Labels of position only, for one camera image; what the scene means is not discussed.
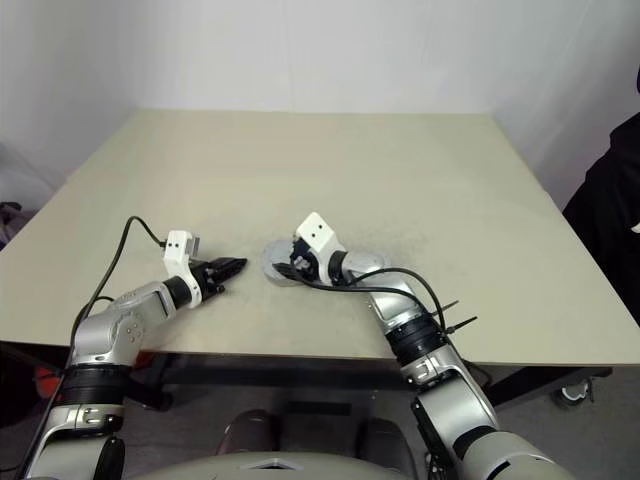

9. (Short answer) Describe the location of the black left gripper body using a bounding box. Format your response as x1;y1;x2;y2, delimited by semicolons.
191;258;227;302

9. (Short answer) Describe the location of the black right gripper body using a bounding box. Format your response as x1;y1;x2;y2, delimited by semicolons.
294;244;322;282

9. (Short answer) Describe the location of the grey round motor lid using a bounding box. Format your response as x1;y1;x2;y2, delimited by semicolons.
260;238;301;274

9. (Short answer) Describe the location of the red object under table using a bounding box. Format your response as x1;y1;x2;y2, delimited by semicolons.
31;363;67;397

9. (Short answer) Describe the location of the grey robot torso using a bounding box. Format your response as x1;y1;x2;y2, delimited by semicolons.
126;451;417;480

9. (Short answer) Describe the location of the dark clutter beside table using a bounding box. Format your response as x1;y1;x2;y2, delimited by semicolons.
0;142;37;252

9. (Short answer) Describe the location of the grey caster wheel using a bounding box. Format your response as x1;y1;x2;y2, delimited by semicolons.
551;376;597;410

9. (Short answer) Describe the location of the person's black clothed torso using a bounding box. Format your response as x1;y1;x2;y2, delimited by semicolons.
561;63;640;322

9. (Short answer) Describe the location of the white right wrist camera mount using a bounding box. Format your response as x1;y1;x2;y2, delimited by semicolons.
293;211;347;287

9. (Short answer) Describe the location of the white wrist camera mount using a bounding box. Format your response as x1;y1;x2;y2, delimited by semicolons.
293;211;347;287
163;229;204;307

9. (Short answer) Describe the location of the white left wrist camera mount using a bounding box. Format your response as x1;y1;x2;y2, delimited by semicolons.
163;229;204;307

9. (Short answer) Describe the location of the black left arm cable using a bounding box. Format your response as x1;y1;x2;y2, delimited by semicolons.
33;215;169;427

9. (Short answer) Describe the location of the black table frame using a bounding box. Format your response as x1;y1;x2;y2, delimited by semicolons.
0;341;615;412

